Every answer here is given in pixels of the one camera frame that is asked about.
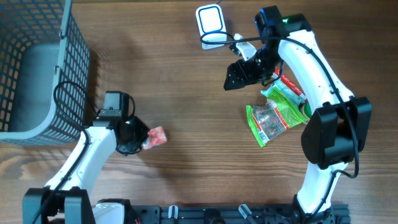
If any red small tissue pack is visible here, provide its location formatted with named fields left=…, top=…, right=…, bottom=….
left=142, top=126, right=167, bottom=150

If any red stick packet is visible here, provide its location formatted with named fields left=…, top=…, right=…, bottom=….
left=279, top=75, right=307, bottom=102

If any green snack bag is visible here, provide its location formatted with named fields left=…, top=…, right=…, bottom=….
left=246, top=87, right=309, bottom=147

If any green lid jar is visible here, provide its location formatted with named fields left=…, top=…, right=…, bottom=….
left=300, top=101, right=312, bottom=119

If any teal wipes pack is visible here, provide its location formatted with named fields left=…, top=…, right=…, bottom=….
left=261, top=80, right=305, bottom=108

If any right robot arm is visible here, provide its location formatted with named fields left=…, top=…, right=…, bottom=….
left=224, top=6, right=372, bottom=223

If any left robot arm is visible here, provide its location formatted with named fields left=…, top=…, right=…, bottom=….
left=22, top=91, right=149, bottom=223

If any white barcode scanner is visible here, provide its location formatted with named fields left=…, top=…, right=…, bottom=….
left=195, top=4, right=227, bottom=50

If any grey plastic mesh basket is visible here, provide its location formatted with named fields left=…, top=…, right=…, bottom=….
left=1, top=0, right=90, bottom=145

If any right black camera cable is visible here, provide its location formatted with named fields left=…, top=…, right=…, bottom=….
left=199, top=30, right=360, bottom=218

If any black camera cable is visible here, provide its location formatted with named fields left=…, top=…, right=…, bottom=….
left=29, top=80, right=97, bottom=224
left=199, top=30, right=360, bottom=218

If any left black camera cable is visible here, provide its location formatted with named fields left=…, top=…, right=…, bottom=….
left=29, top=80, right=97, bottom=224

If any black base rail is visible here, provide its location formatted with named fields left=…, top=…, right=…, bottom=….
left=93, top=198, right=351, bottom=224

